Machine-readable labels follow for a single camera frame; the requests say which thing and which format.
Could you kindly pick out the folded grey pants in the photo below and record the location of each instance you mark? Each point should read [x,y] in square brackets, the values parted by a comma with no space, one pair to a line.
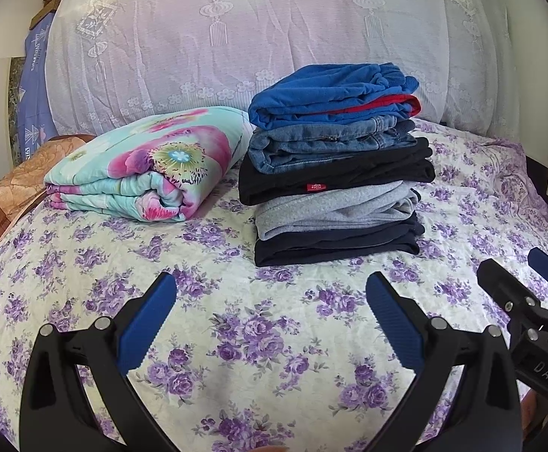
[330,212]

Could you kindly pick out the white lace headboard cover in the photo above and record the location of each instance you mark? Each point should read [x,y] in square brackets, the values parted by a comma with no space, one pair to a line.
[255,33]

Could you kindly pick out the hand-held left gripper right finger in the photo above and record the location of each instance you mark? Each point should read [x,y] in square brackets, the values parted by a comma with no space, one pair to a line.
[395,320]

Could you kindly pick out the folded blue denim jeans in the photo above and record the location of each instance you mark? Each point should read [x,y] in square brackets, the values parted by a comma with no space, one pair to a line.
[321,143]

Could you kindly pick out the person's right hand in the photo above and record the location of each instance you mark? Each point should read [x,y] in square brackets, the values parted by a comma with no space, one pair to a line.
[531,412]

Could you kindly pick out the purple floral bedspread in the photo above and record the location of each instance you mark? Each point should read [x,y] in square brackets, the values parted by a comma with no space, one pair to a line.
[90,263]

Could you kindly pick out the folded turquoise pink floral blanket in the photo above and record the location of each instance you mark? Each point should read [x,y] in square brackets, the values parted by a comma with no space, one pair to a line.
[161,160]

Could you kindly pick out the folded black pants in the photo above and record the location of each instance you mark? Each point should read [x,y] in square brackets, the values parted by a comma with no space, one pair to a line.
[349,172]

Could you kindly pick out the orange brown pillow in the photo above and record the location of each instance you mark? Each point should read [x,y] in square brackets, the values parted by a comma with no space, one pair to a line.
[15,188]

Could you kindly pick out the wall poster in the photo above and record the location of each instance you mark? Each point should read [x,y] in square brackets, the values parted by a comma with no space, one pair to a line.
[16,113]

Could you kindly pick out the blue printed cloth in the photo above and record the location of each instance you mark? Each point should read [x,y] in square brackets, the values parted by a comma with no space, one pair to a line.
[36,89]

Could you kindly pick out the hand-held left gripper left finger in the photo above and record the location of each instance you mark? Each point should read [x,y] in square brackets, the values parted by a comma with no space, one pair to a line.
[146,320]

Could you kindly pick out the blue and red pants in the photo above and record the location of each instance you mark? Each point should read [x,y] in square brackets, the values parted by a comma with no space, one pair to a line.
[321,92]

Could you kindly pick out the folded dark navy pants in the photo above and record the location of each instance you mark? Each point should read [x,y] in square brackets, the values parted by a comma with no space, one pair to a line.
[330,247]

